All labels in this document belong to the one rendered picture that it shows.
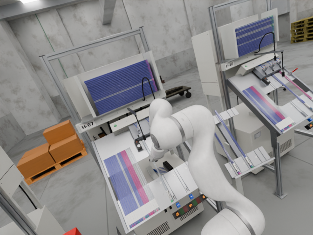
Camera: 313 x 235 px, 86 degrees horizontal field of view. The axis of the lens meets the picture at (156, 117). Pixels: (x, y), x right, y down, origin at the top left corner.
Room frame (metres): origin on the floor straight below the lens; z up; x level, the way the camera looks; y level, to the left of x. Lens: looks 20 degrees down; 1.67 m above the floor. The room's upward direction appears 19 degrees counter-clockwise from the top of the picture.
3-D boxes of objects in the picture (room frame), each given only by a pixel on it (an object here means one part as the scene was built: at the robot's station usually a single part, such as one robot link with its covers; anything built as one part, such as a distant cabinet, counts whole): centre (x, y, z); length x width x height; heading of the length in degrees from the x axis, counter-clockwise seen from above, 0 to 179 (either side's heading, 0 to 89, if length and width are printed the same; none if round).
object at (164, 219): (1.49, 0.27, 0.31); 0.70 x 0.65 x 0.62; 106
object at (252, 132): (1.73, -1.19, 0.65); 1.01 x 0.73 x 1.29; 16
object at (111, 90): (1.39, 0.18, 1.52); 0.51 x 0.13 x 0.27; 106
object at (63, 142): (3.88, 2.67, 0.41); 1.46 x 1.12 x 0.82; 102
